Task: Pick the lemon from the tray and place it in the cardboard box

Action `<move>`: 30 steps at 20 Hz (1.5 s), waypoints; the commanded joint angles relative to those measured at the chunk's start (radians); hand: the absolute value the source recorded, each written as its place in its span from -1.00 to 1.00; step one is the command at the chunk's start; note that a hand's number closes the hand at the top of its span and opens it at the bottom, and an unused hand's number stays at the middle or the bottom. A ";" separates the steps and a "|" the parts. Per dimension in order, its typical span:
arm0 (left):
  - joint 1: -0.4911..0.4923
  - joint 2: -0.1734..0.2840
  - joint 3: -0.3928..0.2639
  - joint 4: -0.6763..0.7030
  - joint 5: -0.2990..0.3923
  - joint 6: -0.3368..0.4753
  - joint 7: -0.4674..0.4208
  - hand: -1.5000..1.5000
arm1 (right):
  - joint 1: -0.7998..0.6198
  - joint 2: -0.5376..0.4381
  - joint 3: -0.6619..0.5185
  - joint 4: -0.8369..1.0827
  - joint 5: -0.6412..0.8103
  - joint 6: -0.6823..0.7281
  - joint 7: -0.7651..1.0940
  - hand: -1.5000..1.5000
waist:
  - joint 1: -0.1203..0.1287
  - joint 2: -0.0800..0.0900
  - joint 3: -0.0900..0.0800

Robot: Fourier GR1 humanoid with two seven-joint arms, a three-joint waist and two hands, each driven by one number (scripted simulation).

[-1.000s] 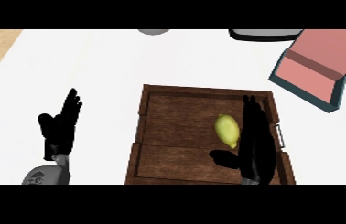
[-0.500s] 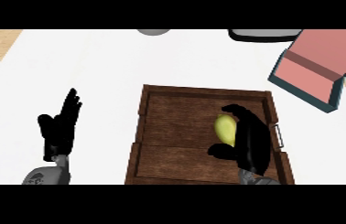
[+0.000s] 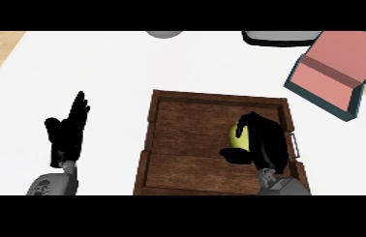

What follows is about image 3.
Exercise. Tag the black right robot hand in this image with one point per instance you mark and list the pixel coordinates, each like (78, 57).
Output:
(266, 141)

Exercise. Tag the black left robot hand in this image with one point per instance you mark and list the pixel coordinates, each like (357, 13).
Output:
(68, 131)

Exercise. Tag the yellow lemon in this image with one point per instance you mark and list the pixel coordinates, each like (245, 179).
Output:
(239, 138)

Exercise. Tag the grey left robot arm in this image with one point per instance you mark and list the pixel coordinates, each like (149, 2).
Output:
(55, 181)

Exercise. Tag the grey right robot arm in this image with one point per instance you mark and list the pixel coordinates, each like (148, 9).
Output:
(280, 183)

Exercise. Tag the brown wooden tray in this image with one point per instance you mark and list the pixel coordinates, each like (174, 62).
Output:
(199, 144)

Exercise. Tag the pink cardboard box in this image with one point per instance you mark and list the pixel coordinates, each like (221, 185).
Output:
(331, 71)

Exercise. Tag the pale wooden board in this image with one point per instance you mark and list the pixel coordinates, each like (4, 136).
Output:
(9, 44)

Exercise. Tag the black and grey appliance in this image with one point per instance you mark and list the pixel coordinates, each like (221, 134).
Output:
(280, 37)

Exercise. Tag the grey round object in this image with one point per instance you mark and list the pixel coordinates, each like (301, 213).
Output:
(164, 34)

